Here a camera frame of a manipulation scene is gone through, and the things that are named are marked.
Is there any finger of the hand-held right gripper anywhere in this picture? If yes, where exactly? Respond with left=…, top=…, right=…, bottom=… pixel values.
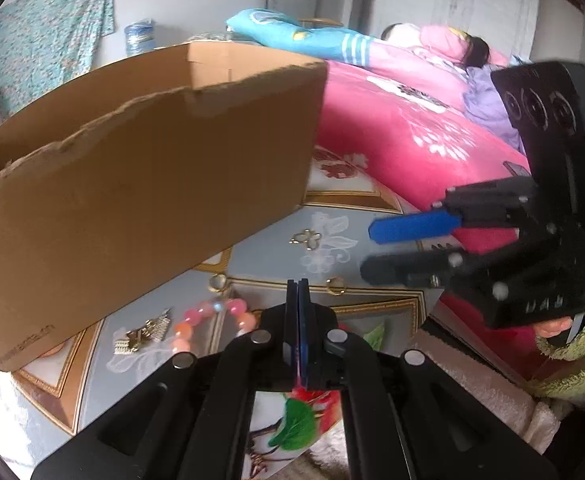
left=360, top=242, right=523, bottom=291
left=369, top=176, right=539, bottom=246

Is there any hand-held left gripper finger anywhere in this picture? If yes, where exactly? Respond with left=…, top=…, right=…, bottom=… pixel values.
left=299, top=280, right=558, bottom=480
left=31, top=280, right=298, bottom=480

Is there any gold butterfly brooch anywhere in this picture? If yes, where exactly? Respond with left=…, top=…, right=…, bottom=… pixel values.
left=289, top=229, right=323, bottom=251

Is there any pink bead bracelet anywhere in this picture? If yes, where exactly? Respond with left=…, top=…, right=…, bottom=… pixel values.
left=170, top=297, right=260, bottom=356

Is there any gold metal chain ornament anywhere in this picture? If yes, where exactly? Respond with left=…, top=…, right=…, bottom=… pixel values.
left=113, top=310, right=172, bottom=356

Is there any brown cardboard box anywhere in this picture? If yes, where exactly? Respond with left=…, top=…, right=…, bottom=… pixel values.
left=0, top=41, right=329, bottom=373

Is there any person's right hand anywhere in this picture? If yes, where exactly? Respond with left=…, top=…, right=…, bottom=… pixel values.
left=533, top=317, right=581, bottom=348

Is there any fruit-print tablecloth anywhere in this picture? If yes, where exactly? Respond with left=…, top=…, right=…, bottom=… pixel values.
left=0, top=145, right=453, bottom=466

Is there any pink blanket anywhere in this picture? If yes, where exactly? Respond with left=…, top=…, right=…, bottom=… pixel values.
left=313, top=42, right=543, bottom=376

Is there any purple cloth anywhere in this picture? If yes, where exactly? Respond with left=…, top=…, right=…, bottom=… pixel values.
left=463, top=65, right=526, bottom=153

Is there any white fluffy cloth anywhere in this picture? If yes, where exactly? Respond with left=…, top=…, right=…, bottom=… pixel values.
left=420, top=330, right=561, bottom=456

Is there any blue pillow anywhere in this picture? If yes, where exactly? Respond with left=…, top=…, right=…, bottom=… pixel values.
left=225, top=7, right=388, bottom=68

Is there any blue water jug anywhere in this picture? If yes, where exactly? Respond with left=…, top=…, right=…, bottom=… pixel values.
left=124, top=20, right=156, bottom=58

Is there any turquoise floral cloth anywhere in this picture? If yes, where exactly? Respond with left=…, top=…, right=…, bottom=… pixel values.
left=0, top=0, right=116, bottom=143

